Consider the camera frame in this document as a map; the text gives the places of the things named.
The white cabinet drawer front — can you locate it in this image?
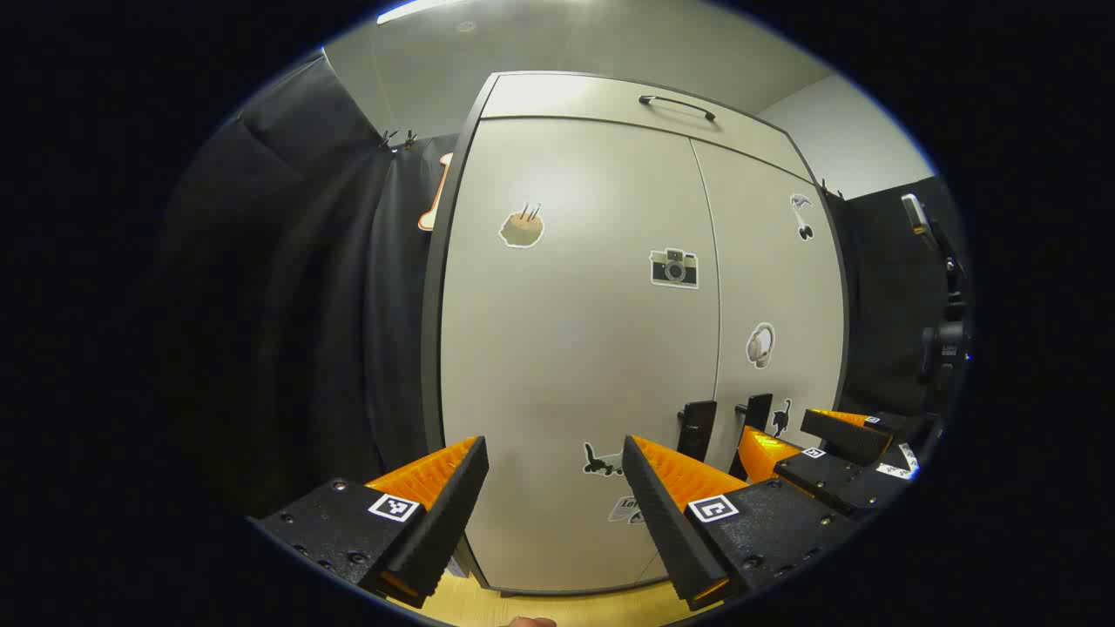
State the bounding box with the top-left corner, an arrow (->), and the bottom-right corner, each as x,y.
479,72 -> 815,182

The black curved drawer handle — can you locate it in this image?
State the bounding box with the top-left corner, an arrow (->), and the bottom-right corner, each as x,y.
639,94 -> 717,123

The black backdrop cloth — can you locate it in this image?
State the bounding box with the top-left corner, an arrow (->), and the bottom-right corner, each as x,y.
157,48 -> 463,523
823,177 -> 968,419

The white double-door shoe cabinet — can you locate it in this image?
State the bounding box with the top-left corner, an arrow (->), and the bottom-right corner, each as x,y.
422,71 -> 850,597

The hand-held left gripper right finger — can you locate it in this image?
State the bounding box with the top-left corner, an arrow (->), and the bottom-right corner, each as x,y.
621,434 -> 859,610

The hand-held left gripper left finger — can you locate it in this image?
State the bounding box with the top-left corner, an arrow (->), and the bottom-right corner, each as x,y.
248,435 -> 490,609

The ceiling light strip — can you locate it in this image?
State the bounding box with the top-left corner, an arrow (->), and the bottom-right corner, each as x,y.
377,0 -> 476,25

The cabinet door with headphone sticker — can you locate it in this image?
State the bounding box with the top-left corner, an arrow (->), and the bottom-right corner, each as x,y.
649,139 -> 848,584

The cabinet door with camera sticker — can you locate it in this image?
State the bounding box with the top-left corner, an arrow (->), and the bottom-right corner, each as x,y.
440,118 -> 722,593

